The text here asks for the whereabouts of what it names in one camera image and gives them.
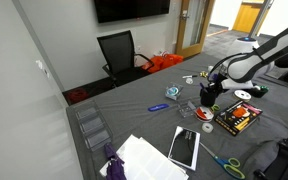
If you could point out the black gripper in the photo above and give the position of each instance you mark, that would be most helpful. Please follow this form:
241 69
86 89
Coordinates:
222 80

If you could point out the black cup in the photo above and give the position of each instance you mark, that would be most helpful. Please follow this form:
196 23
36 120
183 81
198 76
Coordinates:
207 99

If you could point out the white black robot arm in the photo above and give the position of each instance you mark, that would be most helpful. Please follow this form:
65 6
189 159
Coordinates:
250 66

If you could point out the purple marker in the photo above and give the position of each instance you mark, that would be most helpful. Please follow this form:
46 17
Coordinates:
202 87

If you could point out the gold gift bow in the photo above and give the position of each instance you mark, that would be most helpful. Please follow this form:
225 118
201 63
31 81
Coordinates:
203 74

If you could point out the small white tape roll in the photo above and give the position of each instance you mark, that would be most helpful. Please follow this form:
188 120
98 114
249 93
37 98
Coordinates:
211 68

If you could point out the clear tape roll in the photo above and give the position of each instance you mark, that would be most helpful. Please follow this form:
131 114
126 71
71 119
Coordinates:
207 127
189 80

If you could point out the red white ribbon spool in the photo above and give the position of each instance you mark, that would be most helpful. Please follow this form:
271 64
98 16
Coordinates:
204 114

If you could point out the white marker pen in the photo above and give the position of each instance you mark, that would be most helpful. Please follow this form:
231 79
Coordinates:
189 76

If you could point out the clear plastic box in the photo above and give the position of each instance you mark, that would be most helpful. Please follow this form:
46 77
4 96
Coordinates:
186 109

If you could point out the black disposable glove box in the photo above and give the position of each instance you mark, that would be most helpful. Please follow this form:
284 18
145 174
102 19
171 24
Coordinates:
239 117

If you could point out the teal ribbon pack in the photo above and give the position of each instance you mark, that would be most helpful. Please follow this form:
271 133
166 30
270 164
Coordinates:
174 92

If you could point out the black tape dispenser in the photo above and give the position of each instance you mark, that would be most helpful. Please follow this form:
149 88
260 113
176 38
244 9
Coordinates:
260 90

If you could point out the orange bag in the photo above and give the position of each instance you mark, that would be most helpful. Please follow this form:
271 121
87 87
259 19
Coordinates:
162 62

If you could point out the blue box cutter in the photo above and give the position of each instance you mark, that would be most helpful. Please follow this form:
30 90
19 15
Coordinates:
158 107

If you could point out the black white booklet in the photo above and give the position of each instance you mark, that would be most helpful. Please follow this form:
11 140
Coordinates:
184 146

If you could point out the wooden glass door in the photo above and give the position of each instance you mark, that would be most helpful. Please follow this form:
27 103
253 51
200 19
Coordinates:
194 23

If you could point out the yellow wooden door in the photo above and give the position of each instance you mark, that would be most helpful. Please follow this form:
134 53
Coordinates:
247 16

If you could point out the grey tablecloth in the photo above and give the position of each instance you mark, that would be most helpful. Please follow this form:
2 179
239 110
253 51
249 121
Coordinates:
134 100

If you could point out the white label sheets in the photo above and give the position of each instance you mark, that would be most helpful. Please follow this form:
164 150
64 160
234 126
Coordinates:
147 160

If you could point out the black mesh office chair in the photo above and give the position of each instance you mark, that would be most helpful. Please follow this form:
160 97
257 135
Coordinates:
120 53

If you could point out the purple glove bundle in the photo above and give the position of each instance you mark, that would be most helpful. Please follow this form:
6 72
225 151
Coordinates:
115 165

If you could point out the clear plastic organizer tray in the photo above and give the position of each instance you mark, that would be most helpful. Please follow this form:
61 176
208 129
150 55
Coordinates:
92 125

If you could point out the light wrist camera block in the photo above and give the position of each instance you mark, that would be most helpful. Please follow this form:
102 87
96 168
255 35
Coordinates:
239 84

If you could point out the black wall television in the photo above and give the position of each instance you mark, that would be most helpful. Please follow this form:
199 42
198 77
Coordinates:
130 9

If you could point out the white wall switch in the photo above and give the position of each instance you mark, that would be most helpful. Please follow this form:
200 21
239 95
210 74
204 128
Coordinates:
40 65

